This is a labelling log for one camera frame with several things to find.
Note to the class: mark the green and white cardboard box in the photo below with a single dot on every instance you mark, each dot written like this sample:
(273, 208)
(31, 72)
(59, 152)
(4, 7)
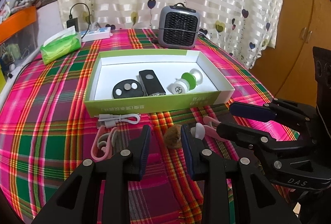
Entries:
(155, 107)

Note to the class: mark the plaid tablecloth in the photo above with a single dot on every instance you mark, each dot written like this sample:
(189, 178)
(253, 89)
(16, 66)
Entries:
(51, 110)

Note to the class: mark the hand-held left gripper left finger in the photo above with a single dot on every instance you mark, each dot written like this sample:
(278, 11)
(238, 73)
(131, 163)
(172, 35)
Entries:
(144, 151)

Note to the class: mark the wooden cabinet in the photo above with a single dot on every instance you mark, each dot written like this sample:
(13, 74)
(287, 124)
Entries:
(297, 32)

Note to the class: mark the pink band with white ball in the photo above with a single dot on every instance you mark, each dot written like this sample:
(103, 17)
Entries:
(199, 129)

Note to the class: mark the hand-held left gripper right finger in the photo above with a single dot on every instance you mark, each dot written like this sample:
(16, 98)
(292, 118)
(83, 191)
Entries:
(187, 151)

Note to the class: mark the green tissue pack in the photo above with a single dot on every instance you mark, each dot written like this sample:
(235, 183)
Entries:
(62, 45)

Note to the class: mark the black power adapter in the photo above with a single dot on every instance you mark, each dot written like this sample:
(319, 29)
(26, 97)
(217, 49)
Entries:
(72, 24)

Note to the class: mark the small grey heater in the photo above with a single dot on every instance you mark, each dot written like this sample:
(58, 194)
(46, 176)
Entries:
(178, 27)

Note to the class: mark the orange-lidded clear bin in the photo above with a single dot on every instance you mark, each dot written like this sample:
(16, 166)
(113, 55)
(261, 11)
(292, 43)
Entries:
(20, 18)

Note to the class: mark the pink ear hooks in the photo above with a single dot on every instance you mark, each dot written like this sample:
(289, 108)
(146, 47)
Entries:
(113, 137)

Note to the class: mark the white ribbed round gadget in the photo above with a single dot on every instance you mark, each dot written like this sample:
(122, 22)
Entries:
(177, 89)

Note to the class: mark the white power strip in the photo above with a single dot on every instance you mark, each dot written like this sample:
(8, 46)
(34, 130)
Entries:
(95, 34)

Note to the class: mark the clear plastic storage bin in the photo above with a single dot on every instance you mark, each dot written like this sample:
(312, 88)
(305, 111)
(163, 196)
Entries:
(15, 43)

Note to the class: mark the brown walnut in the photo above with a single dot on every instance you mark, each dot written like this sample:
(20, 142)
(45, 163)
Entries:
(174, 137)

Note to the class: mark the black oval disc with buttons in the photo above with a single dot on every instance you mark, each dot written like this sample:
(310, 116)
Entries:
(128, 94)

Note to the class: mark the black rectangular light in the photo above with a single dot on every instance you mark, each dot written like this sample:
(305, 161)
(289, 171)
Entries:
(152, 85)

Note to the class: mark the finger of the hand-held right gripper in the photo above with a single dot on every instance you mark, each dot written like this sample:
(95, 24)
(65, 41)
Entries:
(250, 110)
(243, 136)

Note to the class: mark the green and white mushroom-shaped gadget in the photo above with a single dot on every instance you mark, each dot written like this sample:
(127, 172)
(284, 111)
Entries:
(188, 80)

